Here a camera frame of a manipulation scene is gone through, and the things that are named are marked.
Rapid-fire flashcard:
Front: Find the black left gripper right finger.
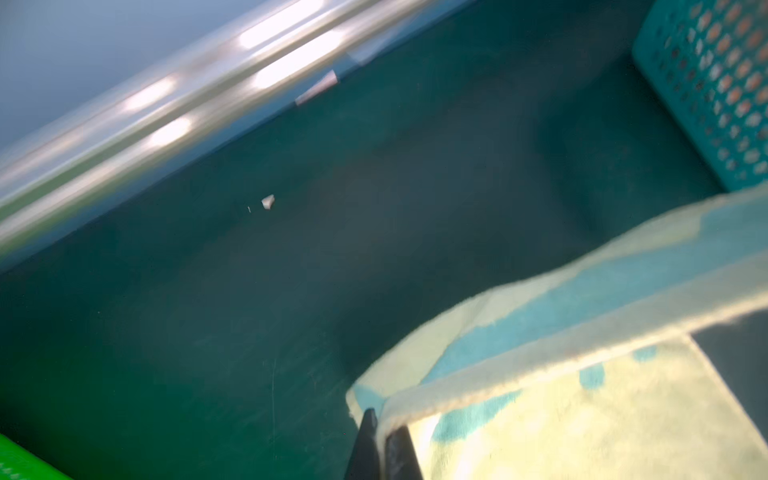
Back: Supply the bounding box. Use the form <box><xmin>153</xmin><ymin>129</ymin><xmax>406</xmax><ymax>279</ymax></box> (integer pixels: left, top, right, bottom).
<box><xmin>384</xmin><ymin>426</ymin><xmax>424</xmax><ymax>480</ymax></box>

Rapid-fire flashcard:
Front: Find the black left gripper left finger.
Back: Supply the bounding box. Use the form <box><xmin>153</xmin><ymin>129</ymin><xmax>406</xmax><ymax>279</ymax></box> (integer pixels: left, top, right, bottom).
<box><xmin>344</xmin><ymin>408</ymin><xmax>380</xmax><ymax>480</ymax></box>

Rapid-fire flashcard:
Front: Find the teal yellow patterned towel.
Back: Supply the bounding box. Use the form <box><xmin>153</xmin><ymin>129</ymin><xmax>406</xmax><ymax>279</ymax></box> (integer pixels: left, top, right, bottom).
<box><xmin>346</xmin><ymin>185</ymin><xmax>767</xmax><ymax>479</ymax></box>

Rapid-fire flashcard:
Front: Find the small white paper scrap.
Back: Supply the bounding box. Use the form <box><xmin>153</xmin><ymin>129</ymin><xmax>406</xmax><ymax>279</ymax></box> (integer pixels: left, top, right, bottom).
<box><xmin>261</xmin><ymin>194</ymin><xmax>276</xmax><ymax>210</ymax></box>

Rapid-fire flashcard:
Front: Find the green plastic basket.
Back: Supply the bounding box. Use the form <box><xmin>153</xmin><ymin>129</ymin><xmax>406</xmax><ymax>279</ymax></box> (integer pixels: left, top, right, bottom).
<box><xmin>0</xmin><ymin>435</ymin><xmax>70</xmax><ymax>480</ymax></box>

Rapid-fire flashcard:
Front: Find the teal plastic basket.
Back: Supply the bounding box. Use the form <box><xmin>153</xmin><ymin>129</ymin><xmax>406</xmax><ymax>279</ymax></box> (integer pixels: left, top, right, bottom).
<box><xmin>632</xmin><ymin>0</ymin><xmax>767</xmax><ymax>191</ymax></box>

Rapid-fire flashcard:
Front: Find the horizontal aluminium frame bar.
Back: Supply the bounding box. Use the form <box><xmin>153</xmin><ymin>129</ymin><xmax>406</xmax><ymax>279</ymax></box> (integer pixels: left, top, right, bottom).
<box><xmin>0</xmin><ymin>0</ymin><xmax>439</xmax><ymax>253</ymax></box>

